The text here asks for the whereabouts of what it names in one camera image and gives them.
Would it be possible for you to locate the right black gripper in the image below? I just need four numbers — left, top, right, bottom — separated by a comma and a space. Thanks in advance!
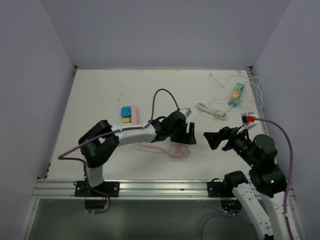
203, 123, 259, 167

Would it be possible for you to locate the pink power strip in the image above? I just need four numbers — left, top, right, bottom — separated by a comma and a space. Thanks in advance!
131, 105, 190, 158

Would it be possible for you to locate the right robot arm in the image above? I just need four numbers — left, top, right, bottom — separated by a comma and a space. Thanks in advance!
203, 126, 290, 240

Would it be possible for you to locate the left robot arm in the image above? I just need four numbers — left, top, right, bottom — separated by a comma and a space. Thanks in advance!
78, 108, 197, 197

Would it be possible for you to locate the yellow plug adapter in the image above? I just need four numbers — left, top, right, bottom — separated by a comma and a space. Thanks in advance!
123, 117, 132, 123

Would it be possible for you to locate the blue plug adapter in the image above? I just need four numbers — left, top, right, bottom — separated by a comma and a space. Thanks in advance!
120, 106, 132, 118

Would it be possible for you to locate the teal power strip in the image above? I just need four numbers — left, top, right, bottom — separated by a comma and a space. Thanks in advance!
228, 83, 245, 108

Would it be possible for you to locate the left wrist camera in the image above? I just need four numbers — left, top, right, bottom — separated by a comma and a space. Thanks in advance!
179, 107, 192, 118

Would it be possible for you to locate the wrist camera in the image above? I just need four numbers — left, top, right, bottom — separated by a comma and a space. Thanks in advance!
241, 111, 256, 125
179, 107, 192, 118

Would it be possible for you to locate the white flat cable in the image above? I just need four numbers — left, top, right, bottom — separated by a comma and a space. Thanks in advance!
196, 102, 227, 120

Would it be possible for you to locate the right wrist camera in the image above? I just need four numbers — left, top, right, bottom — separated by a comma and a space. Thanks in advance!
241, 111, 256, 125

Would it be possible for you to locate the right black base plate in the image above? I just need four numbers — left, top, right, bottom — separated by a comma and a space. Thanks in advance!
206, 180, 228, 198

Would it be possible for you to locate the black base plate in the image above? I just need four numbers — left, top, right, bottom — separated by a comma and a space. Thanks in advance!
206, 180, 228, 198
73, 180, 120, 198

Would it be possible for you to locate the thin white cable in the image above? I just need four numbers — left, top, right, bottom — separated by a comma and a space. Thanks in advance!
208, 72, 264, 108

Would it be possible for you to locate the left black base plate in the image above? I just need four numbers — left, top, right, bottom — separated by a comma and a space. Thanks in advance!
73, 180, 120, 198

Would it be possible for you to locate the aluminium rail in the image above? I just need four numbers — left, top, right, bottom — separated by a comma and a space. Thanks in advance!
31, 179, 235, 200

